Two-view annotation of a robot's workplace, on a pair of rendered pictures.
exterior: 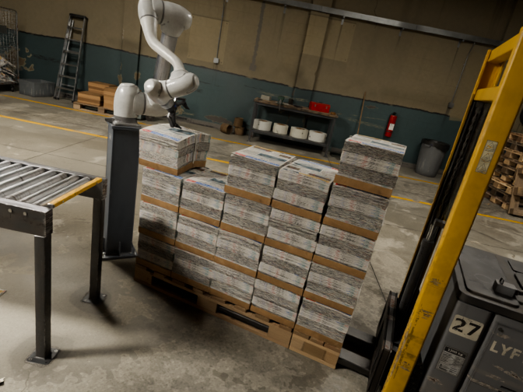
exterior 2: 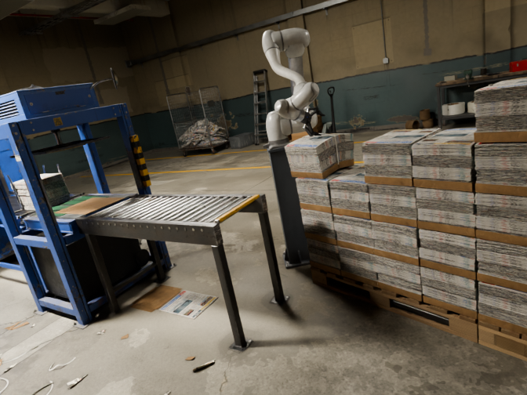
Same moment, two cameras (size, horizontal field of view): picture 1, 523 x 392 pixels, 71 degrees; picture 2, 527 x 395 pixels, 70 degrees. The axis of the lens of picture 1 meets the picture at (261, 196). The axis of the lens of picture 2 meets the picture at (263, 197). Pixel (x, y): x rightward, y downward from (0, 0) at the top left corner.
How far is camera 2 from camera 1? 44 cm
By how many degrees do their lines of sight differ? 32
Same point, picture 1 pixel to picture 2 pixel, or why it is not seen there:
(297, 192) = (437, 164)
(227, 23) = (389, 19)
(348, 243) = (514, 209)
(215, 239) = (369, 232)
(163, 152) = (307, 160)
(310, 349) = (506, 343)
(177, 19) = (295, 41)
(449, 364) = not seen: outside the picture
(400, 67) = not seen: outside the picture
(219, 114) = (401, 113)
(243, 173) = (377, 159)
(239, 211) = (384, 198)
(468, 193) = not seen: outside the picture
